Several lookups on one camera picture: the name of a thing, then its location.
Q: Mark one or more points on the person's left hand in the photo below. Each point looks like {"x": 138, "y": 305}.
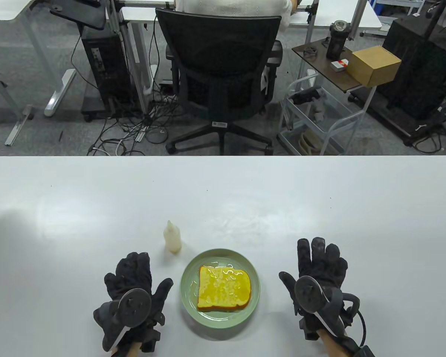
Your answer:
{"x": 133, "y": 275}

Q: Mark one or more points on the person's right hand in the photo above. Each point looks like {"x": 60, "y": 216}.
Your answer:
{"x": 319, "y": 267}

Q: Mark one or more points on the translucent honey bottle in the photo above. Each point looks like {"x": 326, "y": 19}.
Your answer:
{"x": 173, "y": 241}

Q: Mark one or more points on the translucent cone bottle cap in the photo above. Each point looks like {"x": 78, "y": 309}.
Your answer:
{"x": 170, "y": 226}

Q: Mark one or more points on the yellow glazed toast slice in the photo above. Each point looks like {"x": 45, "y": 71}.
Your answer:
{"x": 223, "y": 288}

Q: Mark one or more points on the person's left forearm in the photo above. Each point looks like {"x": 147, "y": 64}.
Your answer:
{"x": 133, "y": 350}

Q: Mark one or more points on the person's right forearm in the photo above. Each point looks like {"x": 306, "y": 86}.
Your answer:
{"x": 331, "y": 343}

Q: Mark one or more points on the pale green plate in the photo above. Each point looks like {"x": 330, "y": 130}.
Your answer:
{"x": 193, "y": 308}

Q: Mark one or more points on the black handheld tool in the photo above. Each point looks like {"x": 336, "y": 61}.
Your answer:
{"x": 304, "y": 96}

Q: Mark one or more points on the small red white box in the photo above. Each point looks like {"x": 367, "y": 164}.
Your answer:
{"x": 339, "y": 65}

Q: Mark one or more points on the brown side table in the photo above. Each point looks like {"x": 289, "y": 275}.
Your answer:
{"x": 321, "y": 63}

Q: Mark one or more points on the brown cardboard box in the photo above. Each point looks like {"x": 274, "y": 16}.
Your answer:
{"x": 373, "y": 65}

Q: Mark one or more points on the black computer tower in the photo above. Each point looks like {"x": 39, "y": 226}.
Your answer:
{"x": 104, "y": 67}

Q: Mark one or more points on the black tumbler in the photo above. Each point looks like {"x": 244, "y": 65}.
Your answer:
{"x": 336, "y": 41}

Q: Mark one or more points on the black mesh office chair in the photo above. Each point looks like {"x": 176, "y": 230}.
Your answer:
{"x": 215, "y": 55}

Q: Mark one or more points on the white office desk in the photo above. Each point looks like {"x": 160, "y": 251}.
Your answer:
{"x": 7, "y": 11}
{"x": 338, "y": 18}

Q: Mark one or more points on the black keyboard tray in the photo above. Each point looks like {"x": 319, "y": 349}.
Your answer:
{"x": 81, "y": 13}

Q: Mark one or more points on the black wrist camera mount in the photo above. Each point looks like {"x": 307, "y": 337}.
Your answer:
{"x": 336, "y": 308}
{"x": 150, "y": 334}

